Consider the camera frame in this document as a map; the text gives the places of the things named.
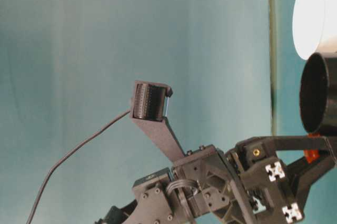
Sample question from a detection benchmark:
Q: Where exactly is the thin black camera cable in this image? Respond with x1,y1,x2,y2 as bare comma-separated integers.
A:
25,110,132,224

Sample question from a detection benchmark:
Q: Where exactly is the blue-green table cloth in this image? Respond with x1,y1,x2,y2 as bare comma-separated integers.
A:
270,0,337,224

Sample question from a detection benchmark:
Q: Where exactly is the white paper cup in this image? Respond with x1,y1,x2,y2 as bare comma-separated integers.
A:
292,0,337,60

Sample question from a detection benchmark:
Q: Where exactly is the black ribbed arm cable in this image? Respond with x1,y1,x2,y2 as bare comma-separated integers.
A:
165,180,203,224

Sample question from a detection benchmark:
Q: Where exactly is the black cup holder red handle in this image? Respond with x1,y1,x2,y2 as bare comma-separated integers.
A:
299,52,337,164

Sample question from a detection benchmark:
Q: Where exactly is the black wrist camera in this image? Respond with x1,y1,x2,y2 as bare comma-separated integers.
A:
130,80,186,162

